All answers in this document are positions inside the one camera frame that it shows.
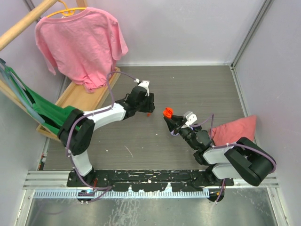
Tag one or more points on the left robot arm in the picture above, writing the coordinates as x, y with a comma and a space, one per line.
77, 130

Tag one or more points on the grey slotted cable duct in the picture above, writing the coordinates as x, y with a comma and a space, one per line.
88, 194

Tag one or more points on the green t-shirt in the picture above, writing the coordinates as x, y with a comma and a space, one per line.
53, 115

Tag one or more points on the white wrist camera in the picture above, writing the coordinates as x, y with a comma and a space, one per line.
189, 118
144, 84

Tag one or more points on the pink t-shirt on hanger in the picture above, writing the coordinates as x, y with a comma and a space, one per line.
84, 47

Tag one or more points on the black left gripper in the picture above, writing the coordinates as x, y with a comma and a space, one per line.
149, 106

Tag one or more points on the salmon pink folded cloth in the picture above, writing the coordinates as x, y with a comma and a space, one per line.
231, 132

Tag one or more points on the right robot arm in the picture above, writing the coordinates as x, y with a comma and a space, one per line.
239, 159

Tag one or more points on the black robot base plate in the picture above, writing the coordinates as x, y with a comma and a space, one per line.
186, 180

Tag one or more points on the orange earbud case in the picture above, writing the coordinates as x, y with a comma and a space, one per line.
168, 112

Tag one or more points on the aluminium corner frame post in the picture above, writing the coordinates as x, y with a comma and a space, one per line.
251, 32

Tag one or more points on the black earbud charging case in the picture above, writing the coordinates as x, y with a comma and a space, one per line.
197, 128

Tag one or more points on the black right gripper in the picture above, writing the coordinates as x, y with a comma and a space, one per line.
179, 122

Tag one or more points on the wooden hanging rod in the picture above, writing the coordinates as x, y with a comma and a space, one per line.
25, 22

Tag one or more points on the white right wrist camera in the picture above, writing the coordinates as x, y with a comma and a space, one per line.
189, 118

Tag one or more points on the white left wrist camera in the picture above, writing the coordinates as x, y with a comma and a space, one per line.
144, 84

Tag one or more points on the grey-blue clothes hanger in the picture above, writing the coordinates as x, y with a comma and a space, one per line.
12, 81

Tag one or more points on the wooden rack base tray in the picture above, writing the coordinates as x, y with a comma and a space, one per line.
76, 96

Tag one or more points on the yellow clothes hanger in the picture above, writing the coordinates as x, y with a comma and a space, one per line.
67, 11

